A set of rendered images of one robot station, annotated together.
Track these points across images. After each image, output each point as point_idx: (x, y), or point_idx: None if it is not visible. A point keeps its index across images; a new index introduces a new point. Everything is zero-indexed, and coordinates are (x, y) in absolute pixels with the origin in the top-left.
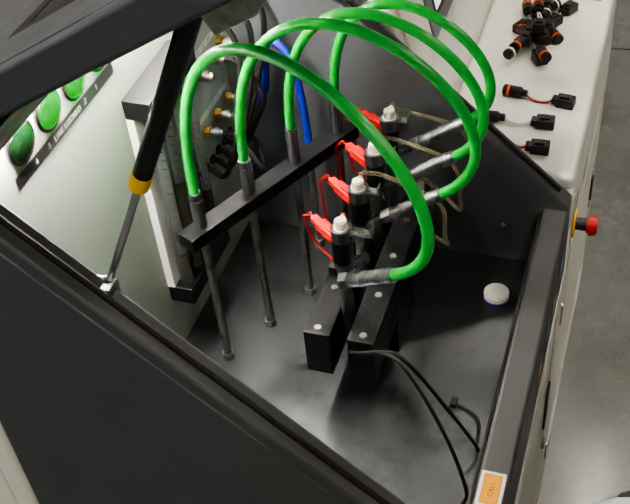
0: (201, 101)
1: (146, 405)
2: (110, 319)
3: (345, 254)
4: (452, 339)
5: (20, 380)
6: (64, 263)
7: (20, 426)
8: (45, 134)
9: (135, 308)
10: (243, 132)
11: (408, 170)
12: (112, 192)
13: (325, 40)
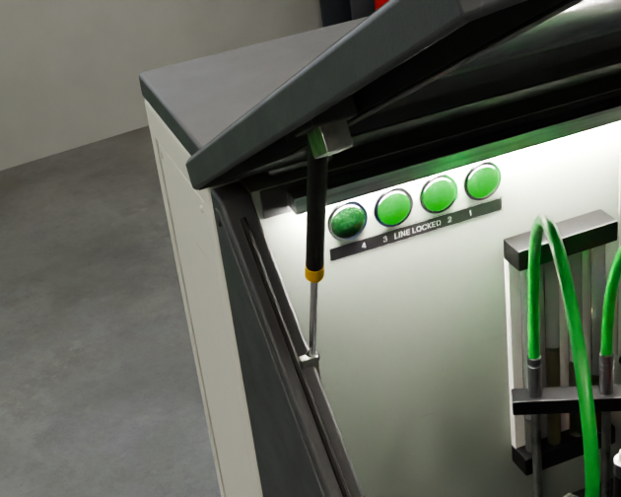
0: None
1: (304, 482)
2: (289, 384)
3: None
4: None
5: (257, 411)
6: (282, 320)
7: (259, 457)
8: (383, 227)
9: (317, 390)
10: (607, 324)
11: (590, 400)
12: (458, 316)
13: None
